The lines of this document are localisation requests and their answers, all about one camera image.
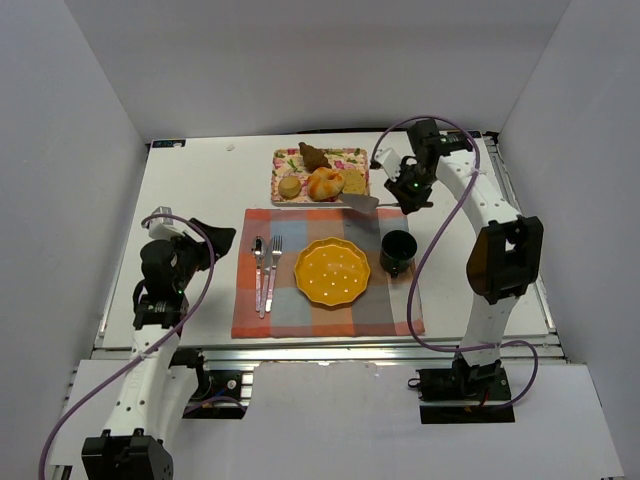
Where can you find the small round yellow muffin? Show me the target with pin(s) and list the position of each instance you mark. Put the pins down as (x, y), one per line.
(289, 187)

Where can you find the orange striped bread roll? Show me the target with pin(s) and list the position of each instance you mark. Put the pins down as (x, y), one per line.
(324, 183)

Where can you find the steel spoon pink handle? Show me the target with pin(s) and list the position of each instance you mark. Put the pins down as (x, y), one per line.
(258, 250)

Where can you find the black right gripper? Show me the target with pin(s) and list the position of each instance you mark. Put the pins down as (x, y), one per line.
(409, 198)

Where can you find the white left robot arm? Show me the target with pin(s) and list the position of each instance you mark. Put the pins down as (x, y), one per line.
(162, 380)

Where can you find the steel spatula wooden handle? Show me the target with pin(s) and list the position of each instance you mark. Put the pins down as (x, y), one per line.
(363, 203)

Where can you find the left blue corner label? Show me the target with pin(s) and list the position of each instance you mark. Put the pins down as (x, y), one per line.
(168, 143)

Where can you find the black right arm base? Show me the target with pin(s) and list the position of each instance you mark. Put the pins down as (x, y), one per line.
(446, 401)

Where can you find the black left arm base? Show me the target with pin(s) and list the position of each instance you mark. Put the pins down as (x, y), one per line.
(218, 392)

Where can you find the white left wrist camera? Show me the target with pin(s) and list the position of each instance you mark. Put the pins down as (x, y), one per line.
(162, 227)

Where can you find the yellow dotted plate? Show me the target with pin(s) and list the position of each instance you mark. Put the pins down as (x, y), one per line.
(332, 272)

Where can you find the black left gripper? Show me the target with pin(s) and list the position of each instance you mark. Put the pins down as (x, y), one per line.
(201, 245)

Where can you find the brown chocolate croissant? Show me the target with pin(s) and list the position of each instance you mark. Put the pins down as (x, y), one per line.
(312, 157)

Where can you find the checkered orange grey placemat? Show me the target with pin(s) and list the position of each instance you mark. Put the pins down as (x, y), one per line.
(386, 308)

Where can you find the brown toast slice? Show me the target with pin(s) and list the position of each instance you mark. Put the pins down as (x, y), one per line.
(355, 182)

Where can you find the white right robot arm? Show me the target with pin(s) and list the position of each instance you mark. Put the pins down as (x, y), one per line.
(505, 258)

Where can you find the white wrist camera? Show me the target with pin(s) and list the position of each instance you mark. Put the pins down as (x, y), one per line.
(162, 227)
(389, 161)

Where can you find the dark green mug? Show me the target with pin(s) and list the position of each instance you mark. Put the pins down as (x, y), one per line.
(398, 249)

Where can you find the aluminium table frame rail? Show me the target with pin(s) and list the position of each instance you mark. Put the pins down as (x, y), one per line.
(205, 180)

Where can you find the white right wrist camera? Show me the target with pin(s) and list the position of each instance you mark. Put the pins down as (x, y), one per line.
(389, 161)

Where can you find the floral rectangular tray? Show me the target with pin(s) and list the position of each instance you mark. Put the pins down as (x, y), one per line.
(287, 162)

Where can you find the steel fork pink handle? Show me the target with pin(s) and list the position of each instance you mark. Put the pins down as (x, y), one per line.
(276, 252)

